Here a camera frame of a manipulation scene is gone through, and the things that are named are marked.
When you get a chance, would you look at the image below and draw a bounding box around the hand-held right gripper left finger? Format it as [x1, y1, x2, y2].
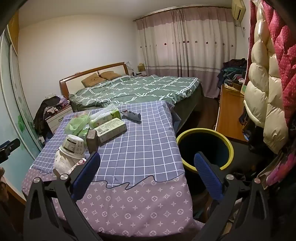
[23, 152, 104, 241]

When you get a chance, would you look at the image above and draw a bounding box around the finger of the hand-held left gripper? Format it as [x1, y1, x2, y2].
[0, 138, 21, 163]

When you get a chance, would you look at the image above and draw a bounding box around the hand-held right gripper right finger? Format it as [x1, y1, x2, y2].
[192, 152, 272, 241]

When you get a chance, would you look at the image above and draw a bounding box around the white paper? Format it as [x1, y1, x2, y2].
[53, 148, 77, 175]

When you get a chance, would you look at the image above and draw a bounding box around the small dark brown box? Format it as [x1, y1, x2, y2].
[86, 129, 99, 154]

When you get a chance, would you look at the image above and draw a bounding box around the dark bin with yellow rim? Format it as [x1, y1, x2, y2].
[176, 128, 234, 195]

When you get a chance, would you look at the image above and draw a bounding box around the white paper cup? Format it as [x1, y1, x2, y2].
[59, 134, 86, 160]

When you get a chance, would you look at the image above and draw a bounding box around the white green carton box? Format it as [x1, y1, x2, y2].
[96, 118, 127, 143]

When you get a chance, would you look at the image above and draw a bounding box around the green plastic bag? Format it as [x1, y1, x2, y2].
[65, 111, 92, 137]

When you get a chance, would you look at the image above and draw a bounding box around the green white tissue pack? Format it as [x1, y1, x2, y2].
[89, 103, 122, 129]

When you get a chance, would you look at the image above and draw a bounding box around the sliding door wardrobe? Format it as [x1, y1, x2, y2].
[0, 11, 44, 193]

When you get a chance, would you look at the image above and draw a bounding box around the dark jacket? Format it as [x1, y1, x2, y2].
[33, 95, 61, 137]

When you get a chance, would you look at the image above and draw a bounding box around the white nightstand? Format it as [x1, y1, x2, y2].
[45, 105, 73, 134]

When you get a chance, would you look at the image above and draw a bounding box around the blue checked tablecloth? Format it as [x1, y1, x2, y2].
[21, 101, 206, 241]

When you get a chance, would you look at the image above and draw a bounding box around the wooden desk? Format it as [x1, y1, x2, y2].
[215, 85, 249, 142]

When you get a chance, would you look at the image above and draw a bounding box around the pink clothes pile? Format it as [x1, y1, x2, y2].
[46, 97, 71, 114]

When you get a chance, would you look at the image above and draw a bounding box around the pink floral cloth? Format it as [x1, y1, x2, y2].
[266, 148, 296, 186]

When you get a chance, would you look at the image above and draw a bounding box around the large brown pillow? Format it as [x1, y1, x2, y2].
[81, 74, 107, 88]

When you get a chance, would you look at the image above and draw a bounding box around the wooden bed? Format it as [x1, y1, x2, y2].
[59, 62, 204, 114]

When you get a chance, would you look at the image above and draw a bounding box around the small brown pillow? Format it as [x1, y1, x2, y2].
[100, 71, 122, 81]

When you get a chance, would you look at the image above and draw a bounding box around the green checked quilt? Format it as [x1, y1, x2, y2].
[69, 75, 201, 108]

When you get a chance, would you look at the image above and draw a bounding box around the dark clothes pile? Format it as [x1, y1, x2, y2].
[217, 58, 248, 88]

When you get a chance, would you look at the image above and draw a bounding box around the cream puffer jacket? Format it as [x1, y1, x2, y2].
[243, 0, 288, 154]

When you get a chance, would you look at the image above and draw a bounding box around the pink white curtain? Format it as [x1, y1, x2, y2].
[135, 7, 237, 100]

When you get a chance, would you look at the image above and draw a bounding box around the red quilted jacket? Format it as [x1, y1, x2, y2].
[245, 0, 296, 127]

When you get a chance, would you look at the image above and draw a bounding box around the wall air conditioner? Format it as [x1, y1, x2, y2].
[231, 0, 247, 21]

